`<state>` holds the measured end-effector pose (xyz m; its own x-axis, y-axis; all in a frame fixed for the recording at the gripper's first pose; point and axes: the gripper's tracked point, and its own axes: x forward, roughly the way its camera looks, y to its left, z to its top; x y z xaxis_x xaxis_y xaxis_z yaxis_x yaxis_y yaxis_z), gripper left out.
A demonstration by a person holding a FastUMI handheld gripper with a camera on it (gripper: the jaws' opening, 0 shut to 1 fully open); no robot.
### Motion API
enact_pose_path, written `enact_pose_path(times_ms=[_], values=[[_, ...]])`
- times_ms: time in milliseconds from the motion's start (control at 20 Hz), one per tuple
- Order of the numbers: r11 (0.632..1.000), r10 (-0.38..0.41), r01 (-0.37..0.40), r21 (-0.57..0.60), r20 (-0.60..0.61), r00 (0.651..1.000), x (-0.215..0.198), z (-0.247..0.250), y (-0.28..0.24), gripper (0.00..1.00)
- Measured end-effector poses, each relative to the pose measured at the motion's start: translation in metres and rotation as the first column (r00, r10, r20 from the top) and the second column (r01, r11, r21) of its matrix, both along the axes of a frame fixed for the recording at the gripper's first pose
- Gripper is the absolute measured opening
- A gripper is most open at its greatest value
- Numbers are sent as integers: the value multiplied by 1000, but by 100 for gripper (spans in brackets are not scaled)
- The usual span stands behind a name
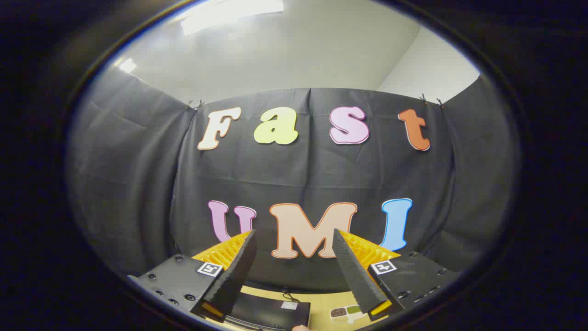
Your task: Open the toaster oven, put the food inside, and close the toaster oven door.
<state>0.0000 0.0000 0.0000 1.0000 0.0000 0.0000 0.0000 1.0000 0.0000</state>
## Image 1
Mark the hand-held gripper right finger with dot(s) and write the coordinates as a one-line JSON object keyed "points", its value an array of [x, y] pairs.
{"points": [[356, 276]]}

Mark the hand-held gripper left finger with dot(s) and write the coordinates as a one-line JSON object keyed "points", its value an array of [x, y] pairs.
{"points": [[236, 276]]}

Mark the black toaster oven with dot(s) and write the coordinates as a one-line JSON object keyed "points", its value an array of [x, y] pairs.
{"points": [[266, 313]]}

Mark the white divided dish with grains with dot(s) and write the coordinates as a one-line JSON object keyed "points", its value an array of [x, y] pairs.
{"points": [[344, 315]]}

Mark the black backdrop cloth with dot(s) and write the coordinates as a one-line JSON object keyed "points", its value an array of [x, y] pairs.
{"points": [[298, 179]]}

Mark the ceiling light panel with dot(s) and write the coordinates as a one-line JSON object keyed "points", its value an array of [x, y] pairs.
{"points": [[127, 65], [229, 14]]}

